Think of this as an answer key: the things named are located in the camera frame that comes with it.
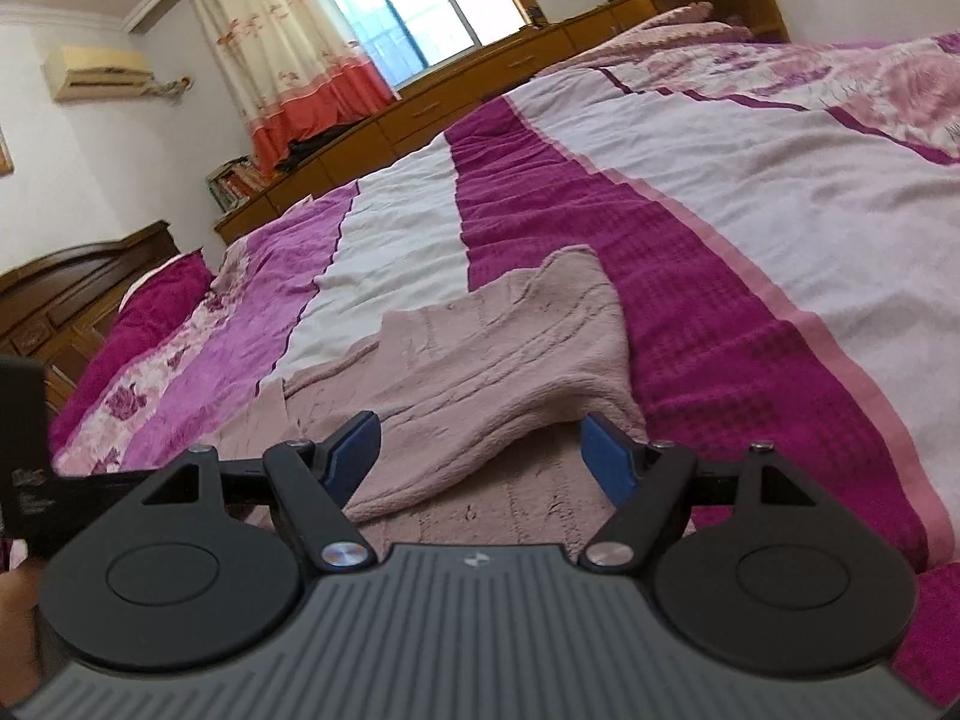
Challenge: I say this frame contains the dark wooden headboard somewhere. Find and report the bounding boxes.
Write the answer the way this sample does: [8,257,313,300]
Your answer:
[0,221,182,421]

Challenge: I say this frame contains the magenta and white floral bedspread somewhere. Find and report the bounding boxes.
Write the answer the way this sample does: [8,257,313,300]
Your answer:
[49,34,960,713]

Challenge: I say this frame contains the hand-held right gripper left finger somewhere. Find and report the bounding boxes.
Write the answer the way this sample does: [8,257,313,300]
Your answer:
[139,411,382,571]

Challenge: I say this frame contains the folded pink textured blanket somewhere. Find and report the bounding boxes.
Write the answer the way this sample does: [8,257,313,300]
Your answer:
[536,1,752,77]

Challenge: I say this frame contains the pink knitted sweater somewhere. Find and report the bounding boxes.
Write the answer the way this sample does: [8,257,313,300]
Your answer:
[217,244,702,565]

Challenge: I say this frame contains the long wooden cabinet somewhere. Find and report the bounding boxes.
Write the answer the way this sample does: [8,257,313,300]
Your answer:
[214,0,790,245]

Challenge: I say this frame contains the dark clothes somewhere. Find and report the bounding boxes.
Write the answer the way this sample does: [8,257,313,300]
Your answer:
[274,118,370,173]

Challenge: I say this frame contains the row of books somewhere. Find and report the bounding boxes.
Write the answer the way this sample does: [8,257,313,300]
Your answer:
[205,156,272,212]

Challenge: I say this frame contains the cream and orange floral curtain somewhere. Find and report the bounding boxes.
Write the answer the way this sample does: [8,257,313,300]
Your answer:
[186,0,400,170]

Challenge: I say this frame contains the beige wall air conditioner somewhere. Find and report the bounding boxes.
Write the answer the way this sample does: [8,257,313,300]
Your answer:
[41,45,157,103]

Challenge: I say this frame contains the window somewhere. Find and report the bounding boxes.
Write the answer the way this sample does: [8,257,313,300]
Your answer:
[304,0,542,89]

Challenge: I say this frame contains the magenta pillow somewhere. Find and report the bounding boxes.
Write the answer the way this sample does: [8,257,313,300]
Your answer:
[49,247,216,437]

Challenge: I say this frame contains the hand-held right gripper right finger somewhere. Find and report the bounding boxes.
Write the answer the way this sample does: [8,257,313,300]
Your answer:
[581,414,815,568]

